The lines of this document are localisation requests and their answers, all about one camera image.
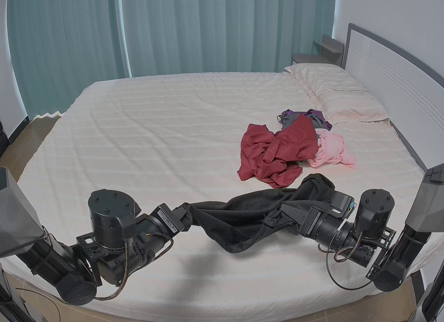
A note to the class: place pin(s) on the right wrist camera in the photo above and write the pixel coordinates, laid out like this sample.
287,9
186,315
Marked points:
341,202

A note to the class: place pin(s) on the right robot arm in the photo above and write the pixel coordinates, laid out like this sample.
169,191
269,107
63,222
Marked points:
399,251

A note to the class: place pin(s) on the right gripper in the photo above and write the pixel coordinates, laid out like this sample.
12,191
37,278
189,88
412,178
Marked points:
322,227

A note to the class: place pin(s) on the black T-shirt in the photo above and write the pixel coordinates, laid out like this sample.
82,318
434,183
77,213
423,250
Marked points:
249,220

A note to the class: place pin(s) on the bed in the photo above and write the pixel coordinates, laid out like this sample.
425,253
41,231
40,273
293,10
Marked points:
156,133

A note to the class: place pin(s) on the cream pillow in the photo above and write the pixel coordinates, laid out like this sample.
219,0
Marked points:
333,88

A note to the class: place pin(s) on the purple and grey garment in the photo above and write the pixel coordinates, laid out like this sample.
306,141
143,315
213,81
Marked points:
321,119

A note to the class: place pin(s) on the dark red garment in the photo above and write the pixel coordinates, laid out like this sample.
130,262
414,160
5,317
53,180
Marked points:
284,147

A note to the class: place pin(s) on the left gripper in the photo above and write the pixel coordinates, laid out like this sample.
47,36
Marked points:
156,230

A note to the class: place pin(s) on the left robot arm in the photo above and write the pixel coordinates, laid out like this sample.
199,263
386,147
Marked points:
107,209

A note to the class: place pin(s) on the grey bedside table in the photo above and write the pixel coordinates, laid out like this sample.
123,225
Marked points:
329,48

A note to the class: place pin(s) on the pink garment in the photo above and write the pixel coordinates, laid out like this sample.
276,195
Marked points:
333,152

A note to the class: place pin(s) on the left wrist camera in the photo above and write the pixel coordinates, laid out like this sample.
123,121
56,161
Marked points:
127,227

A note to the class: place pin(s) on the blue-green curtain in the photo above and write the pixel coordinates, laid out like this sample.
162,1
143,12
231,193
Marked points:
69,36
225,18

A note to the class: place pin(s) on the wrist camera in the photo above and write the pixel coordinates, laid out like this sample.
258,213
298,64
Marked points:
341,202
127,227

